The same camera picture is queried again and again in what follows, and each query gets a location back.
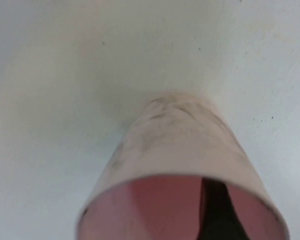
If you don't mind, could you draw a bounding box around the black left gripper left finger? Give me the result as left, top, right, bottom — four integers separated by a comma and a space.
198, 176, 250, 240

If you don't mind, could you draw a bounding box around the pink marbled plastic cup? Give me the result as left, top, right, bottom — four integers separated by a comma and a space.
74, 91, 291, 240

